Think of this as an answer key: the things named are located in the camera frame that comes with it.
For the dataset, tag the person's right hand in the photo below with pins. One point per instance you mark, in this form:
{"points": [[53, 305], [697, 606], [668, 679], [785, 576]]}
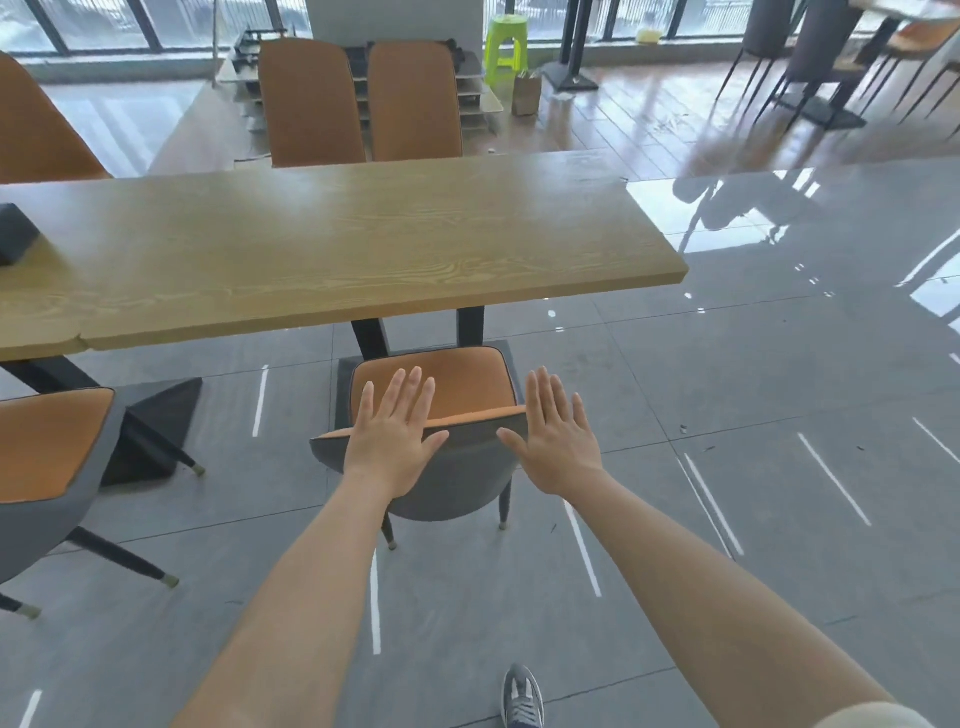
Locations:
{"points": [[559, 450]]}

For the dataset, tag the person's left hand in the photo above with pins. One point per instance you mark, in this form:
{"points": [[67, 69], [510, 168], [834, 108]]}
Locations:
{"points": [[386, 450]]}

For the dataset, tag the person's right middle finger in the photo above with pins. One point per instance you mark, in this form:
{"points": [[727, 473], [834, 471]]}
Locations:
{"points": [[546, 394]]}

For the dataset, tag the person's left little finger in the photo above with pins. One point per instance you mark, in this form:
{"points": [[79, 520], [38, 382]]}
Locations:
{"points": [[366, 409]]}

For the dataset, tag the person's right little finger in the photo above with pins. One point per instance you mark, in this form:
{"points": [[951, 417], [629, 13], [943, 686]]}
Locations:
{"points": [[578, 416]]}

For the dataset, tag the person's right thumb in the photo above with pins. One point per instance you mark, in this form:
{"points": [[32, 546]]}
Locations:
{"points": [[514, 444]]}

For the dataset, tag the person's left thumb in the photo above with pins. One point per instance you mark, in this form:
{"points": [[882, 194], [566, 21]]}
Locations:
{"points": [[435, 448]]}

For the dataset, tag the person's left middle finger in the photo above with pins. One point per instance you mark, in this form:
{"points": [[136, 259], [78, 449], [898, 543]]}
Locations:
{"points": [[411, 397]]}

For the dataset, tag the person's left forearm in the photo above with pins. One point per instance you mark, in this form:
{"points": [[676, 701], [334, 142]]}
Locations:
{"points": [[300, 600]]}

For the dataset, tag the person's right forearm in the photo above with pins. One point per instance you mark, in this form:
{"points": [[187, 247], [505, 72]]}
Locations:
{"points": [[697, 600]]}

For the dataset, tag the orange grey chair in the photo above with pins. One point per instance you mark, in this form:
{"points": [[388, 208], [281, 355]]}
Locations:
{"points": [[37, 135], [469, 382], [926, 37], [414, 101], [311, 105], [45, 442]]}

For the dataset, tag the grey sneaker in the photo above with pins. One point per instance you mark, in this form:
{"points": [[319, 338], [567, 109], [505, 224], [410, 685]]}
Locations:
{"points": [[523, 701]]}

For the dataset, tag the brown paper bag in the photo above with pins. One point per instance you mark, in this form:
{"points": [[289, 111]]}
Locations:
{"points": [[526, 94]]}

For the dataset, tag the stack of grey trays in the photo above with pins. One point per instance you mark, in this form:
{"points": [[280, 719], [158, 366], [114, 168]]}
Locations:
{"points": [[480, 97]]}

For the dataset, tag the green plastic stool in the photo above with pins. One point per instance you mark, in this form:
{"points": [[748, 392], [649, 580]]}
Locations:
{"points": [[504, 37]]}

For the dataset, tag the yellow container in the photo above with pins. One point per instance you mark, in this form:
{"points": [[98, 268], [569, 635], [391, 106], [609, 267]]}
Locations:
{"points": [[649, 34]]}

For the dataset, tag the black box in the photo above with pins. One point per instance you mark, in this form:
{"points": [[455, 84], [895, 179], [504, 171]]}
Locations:
{"points": [[13, 232]]}

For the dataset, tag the white sleeve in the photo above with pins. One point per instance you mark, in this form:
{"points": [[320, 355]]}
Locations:
{"points": [[877, 716]]}

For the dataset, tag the dark grey chair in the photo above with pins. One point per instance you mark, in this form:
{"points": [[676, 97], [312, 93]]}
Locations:
{"points": [[769, 26], [825, 37]]}

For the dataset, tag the black pedestal table base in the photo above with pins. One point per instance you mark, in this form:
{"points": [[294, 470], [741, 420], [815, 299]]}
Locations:
{"points": [[825, 111], [570, 75]]}

